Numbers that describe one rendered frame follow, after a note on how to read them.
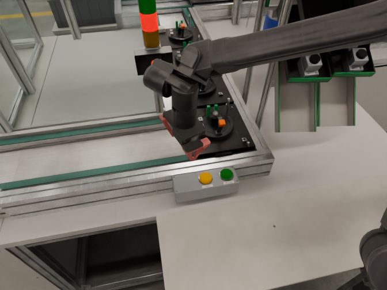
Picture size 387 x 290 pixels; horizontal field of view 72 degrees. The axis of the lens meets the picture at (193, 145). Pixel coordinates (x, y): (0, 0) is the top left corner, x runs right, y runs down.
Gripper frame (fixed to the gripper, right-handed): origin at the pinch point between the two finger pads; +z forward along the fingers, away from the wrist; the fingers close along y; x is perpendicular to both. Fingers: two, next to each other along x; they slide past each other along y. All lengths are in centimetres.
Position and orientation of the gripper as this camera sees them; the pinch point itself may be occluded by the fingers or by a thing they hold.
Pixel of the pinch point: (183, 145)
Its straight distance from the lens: 70.4
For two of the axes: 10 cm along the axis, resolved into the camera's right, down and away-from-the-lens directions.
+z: -0.5, 6.5, 7.6
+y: -5.2, -6.7, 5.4
